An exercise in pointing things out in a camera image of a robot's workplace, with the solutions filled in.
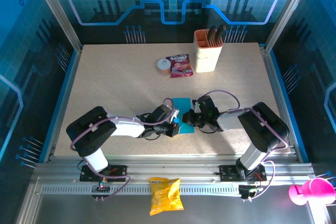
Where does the slotted grey cable duct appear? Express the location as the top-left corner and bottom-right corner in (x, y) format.
(41, 184), (241, 196)

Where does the small pull-tab tin can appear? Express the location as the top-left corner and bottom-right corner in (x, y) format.
(156, 58), (173, 77)

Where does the beige knife block orange top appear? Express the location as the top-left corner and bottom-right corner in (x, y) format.
(193, 29), (224, 73)

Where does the aluminium side rail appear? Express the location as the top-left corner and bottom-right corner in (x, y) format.
(258, 43), (302, 163)

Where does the purple candy bag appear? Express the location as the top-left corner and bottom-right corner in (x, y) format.
(165, 53), (194, 79)

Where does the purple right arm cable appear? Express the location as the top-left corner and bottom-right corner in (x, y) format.
(202, 89), (289, 202)

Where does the blue paper sheet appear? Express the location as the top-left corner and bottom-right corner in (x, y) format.
(172, 97), (196, 134)

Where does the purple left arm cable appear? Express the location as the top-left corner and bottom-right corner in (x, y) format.
(70, 98), (175, 201)

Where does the aluminium frame beam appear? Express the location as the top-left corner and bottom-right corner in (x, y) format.
(33, 154), (316, 183)

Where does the small black circuit board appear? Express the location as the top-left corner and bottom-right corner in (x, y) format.
(91, 179), (111, 193)
(238, 184), (263, 200)

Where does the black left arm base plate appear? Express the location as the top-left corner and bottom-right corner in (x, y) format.
(79, 165), (128, 183)

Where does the yellow chips bag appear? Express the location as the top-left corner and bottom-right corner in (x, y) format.
(148, 177), (184, 216)

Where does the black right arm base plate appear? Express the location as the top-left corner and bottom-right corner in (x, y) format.
(219, 164), (267, 182)

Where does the black knife handle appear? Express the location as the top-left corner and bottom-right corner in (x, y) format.
(207, 25), (216, 46)
(214, 23), (228, 45)

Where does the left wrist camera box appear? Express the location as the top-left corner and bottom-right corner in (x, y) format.
(170, 108), (182, 124)

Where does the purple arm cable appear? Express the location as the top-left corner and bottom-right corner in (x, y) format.
(202, 89), (289, 202)
(70, 98), (175, 201)

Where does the aluminium frame post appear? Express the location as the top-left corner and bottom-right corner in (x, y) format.
(28, 0), (83, 53)
(264, 0), (316, 53)

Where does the pink plastic cup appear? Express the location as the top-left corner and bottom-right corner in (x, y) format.
(288, 177), (336, 206)

